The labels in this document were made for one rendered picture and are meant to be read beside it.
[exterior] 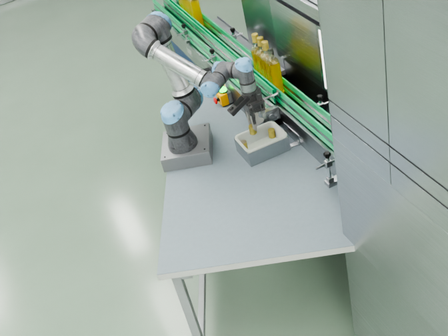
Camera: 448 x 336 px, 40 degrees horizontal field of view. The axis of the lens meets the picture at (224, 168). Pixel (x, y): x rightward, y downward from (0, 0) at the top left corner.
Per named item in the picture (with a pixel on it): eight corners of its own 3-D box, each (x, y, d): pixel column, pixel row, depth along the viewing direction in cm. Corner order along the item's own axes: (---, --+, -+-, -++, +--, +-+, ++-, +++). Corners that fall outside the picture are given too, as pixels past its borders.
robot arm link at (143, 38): (123, 31, 272) (217, 87, 267) (137, 19, 279) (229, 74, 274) (119, 50, 281) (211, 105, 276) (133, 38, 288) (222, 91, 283)
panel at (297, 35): (381, 126, 266) (377, 55, 246) (375, 129, 266) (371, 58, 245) (283, 53, 336) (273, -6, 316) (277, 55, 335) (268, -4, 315)
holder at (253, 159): (300, 145, 306) (299, 133, 301) (251, 167, 300) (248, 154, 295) (284, 130, 319) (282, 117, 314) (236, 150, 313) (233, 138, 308)
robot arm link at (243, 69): (237, 55, 280) (254, 56, 276) (242, 76, 287) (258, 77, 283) (229, 63, 275) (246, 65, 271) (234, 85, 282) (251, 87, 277)
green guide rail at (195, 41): (263, 108, 314) (261, 95, 309) (261, 109, 314) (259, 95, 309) (155, 8, 450) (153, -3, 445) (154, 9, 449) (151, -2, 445)
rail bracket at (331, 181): (356, 187, 268) (352, 145, 255) (323, 202, 264) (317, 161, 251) (350, 181, 272) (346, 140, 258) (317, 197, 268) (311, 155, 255)
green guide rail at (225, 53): (276, 103, 316) (274, 89, 311) (274, 103, 315) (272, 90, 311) (165, 5, 451) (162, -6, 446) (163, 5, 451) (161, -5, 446)
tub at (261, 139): (291, 149, 304) (289, 135, 299) (251, 167, 299) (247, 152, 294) (275, 133, 317) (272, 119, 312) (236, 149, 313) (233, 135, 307)
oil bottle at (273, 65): (285, 94, 322) (279, 57, 309) (275, 98, 320) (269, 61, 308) (280, 89, 326) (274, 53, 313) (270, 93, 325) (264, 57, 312)
